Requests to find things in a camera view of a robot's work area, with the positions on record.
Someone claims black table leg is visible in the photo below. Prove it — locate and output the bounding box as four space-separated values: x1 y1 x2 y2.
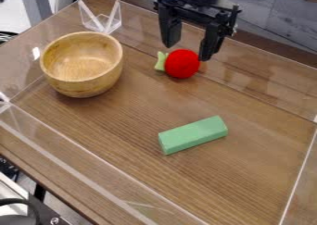
33 184 45 202

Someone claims red felt ball toy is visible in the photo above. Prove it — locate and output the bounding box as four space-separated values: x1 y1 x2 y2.
155 49 201 79

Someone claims wooden bowl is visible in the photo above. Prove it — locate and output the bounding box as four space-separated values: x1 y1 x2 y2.
40 31 123 98

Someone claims black equipment at corner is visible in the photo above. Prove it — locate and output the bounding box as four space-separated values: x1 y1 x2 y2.
0 196 72 225

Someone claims clear acrylic tray wall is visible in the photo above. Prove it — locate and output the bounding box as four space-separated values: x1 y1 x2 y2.
0 4 317 225

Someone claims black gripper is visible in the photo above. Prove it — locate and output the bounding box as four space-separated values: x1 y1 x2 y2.
155 0 242 61

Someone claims green foam block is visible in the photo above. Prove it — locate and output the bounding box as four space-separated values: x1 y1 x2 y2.
158 116 227 155

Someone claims clear acrylic corner bracket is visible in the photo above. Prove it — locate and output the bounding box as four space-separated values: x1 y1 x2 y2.
78 0 122 34

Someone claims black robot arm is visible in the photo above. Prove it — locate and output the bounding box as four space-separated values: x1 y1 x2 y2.
155 0 242 62

